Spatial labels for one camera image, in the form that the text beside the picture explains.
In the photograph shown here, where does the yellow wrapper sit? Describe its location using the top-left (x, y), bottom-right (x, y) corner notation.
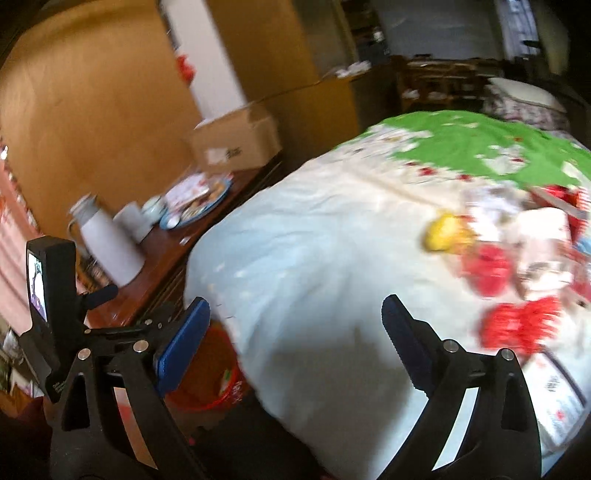
top-left (423, 213), bottom-right (476, 254)

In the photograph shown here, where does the red snack bag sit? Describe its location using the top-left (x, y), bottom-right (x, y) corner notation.
top-left (529, 185), bottom-right (590, 243)

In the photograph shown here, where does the red plastic trash basket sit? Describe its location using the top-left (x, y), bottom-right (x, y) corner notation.
top-left (165, 323), bottom-right (250, 412)

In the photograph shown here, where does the white thermos jug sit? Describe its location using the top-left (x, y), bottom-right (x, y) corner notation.
top-left (67, 194), bottom-right (145, 288)

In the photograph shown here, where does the dark wooden side table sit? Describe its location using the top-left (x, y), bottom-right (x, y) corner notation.
top-left (85, 154), bottom-right (286, 328)

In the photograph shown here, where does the pink embroidered curtain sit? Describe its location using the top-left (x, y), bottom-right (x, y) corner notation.
top-left (1, 139), bottom-right (40, 335)

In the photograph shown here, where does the white ceramic mug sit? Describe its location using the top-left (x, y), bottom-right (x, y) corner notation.
top-left (113, 202), bottom-right (152, 244)

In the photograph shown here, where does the white lidded ceramic bowl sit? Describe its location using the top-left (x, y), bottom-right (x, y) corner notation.
top-left (141, 196), bottom-right (167, 225)

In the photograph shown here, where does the blue snack plate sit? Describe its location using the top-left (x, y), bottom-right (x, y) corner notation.
top-left (158, 174), bottom-right (233, 231)

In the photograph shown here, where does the cartoon print bed quilt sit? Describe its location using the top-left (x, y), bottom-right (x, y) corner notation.
top-left (184, 110), bottom-right (590, 479)

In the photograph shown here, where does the brown cardboard box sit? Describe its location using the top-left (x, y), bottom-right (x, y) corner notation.
top-left (185, 103), bottom-right (283, 173)

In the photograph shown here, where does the floral pillow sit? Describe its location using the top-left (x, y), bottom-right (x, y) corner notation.
top-left (483, 77), bottom-right (570, 131)

